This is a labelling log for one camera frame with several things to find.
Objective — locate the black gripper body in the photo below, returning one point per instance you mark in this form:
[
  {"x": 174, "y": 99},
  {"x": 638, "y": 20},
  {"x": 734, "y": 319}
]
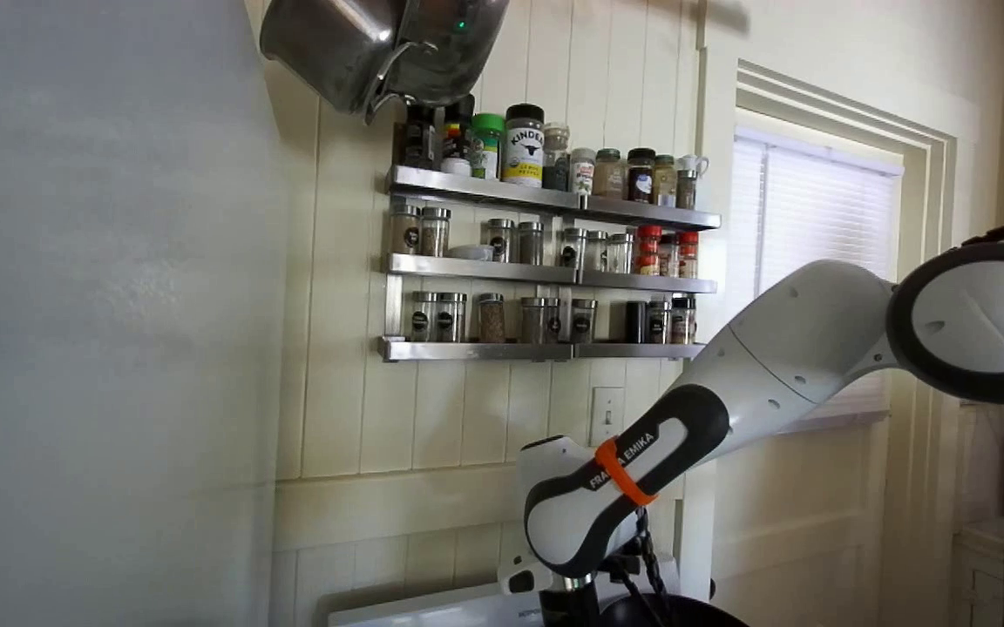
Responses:
[{"x": 572, "y": 610}]

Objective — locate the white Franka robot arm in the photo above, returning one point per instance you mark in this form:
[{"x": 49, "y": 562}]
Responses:
[{"x": 802, "y": 335}]

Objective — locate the black frying pan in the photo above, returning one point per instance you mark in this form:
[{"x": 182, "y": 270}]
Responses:
[{"x": 687, "y": 613}]

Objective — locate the tall black cylinder bottle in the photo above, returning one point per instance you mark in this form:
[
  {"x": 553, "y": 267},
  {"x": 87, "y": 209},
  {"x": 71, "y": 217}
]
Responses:
[{"x": 625, "y": 319}]

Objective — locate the onion powder bottle black cap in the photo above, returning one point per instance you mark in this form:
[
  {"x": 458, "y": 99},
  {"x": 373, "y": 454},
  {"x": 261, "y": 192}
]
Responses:
[{"x": 667, "y": 319}]

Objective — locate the red cap spice bottle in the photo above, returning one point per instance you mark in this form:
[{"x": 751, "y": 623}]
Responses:
[
  {"x": 687, "y": 251},
  {"x": 648, "y": 247}
]

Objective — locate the small glass spice jar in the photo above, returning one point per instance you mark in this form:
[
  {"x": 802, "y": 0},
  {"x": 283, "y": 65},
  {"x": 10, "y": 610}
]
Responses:
[
  {"x": 667, "y": 184},
  {"x": 687, "y": 184},
  {"x": 555, "y": 158},
  {"x": 609, "y": 174}
]

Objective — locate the large bottle black cap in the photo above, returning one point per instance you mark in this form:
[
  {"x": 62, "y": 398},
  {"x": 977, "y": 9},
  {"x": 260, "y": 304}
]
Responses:
[{"x": 525, "y": 145}]

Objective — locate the green cap spice bottle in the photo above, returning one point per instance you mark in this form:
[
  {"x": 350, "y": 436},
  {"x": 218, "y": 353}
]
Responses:
[{"x": 486, "y": 145}]

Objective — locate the small bottle white label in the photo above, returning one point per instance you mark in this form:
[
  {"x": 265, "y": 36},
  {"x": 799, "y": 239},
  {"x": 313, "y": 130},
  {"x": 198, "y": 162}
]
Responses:
[{"x": 453, "y": 151}]

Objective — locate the dark glass bottle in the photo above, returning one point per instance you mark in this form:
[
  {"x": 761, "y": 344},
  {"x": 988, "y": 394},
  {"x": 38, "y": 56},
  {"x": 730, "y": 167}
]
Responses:
[{"x": 415, "y": 137}]

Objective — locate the white gas stove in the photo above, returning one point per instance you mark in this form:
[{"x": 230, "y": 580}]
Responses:
[{"x": 435, "y": 610}]

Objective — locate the cream panel door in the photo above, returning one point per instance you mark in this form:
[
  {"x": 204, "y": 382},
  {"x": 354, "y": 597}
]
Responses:
[{"x": 817, "y": 533}]

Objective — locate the small jar white label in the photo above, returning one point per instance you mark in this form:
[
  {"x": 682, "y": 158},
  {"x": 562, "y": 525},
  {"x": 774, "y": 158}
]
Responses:
[{"x": 579, "y": 172}]

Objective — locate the jar with dark label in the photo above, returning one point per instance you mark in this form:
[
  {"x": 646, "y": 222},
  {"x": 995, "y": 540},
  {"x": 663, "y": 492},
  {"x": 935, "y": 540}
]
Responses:
[{"x": 638, "y": 174}]

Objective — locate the white window blinds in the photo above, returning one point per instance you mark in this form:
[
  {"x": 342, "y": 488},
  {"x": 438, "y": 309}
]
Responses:
[{"x": 817, "y": 196}]

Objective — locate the white refrigerator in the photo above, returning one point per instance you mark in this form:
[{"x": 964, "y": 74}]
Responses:
[{"x": 105, "y": 314}]

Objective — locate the hanging steel bowl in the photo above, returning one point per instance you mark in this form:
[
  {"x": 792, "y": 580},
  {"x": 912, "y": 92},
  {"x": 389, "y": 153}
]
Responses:
[{"x": 453, "y": 48}]

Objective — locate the white light switch plate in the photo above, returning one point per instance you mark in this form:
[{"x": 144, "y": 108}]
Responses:
[{"x": 603, "y": 416}]

